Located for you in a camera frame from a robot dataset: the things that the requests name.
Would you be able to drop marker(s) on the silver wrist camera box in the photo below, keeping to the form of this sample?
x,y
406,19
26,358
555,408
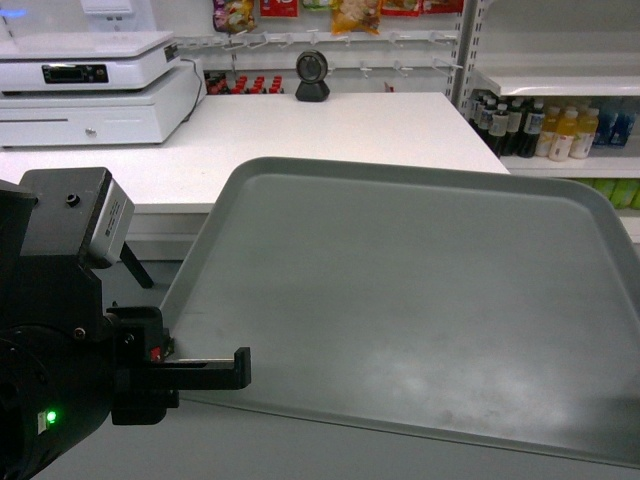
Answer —
x,y
113,222

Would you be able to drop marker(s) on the purple snack bag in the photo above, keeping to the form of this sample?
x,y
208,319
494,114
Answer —
x,y
233,16

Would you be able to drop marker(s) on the red snack bag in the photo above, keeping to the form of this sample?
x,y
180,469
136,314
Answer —
x,y
279,8

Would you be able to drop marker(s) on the white cash register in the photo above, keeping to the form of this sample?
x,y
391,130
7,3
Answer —
x,y
82,46

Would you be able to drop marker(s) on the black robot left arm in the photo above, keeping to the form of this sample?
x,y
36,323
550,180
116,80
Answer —
x,y
68,363

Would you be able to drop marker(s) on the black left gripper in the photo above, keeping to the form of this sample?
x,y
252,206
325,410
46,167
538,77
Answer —
x,y
147,382

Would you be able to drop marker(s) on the grey rectangular serving tray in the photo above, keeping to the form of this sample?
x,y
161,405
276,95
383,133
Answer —
x,y
473,307

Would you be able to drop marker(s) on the white cash drawer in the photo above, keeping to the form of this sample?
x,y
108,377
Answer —
x,y
148,116

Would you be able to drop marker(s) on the white checkout counter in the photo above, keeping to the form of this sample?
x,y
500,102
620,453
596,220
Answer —
x,y
174,185

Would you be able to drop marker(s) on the black round barcode scanner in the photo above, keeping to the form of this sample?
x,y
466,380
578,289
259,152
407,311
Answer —
x,y
312,68

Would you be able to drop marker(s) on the yellow snack bag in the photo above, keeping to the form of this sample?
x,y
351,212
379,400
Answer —
x,y
355,15

